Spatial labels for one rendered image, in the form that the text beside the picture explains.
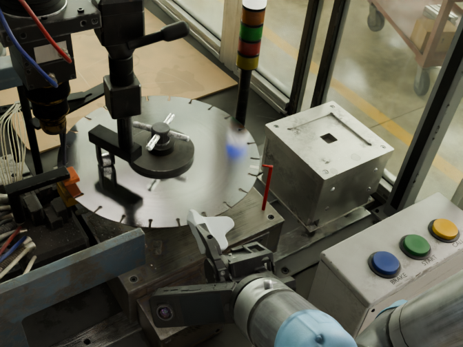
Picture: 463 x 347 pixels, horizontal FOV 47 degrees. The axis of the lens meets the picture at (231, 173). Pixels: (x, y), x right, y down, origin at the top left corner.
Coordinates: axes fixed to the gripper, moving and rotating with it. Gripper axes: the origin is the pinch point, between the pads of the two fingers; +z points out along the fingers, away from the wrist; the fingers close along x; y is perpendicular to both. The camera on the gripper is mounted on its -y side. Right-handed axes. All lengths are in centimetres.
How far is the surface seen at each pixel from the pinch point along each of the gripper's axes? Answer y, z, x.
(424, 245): 34.8, -10.2, -3.6
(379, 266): 25.6, -11.2, -4.3
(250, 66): 23.8, 24.4, 26.5
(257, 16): 23.8, 18.8, 35.4
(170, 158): 1.0, 8.6, 14.2
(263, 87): 38, 51, 20
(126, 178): -6.5, 8.1, 12.5
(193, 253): 1.6, 5.0, -1.2
